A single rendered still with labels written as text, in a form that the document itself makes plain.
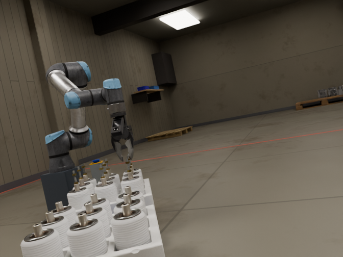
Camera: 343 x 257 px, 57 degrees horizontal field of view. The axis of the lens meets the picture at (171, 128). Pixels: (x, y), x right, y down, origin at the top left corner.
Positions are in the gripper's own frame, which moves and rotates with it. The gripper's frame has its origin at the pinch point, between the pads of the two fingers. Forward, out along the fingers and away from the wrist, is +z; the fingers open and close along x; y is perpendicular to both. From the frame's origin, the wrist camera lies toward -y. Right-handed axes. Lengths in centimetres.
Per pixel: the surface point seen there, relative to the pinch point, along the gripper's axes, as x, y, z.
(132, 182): -1.5, -3.8, 10.6
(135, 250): -14, -60, 17
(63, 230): 10, -49, 12
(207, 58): -78, 786, -151
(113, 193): 7.5, -4.2, 13.7
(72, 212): 11.9, -36.2, 10.8
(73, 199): 23.7, -8.9, 12.2
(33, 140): 196, 273, -17
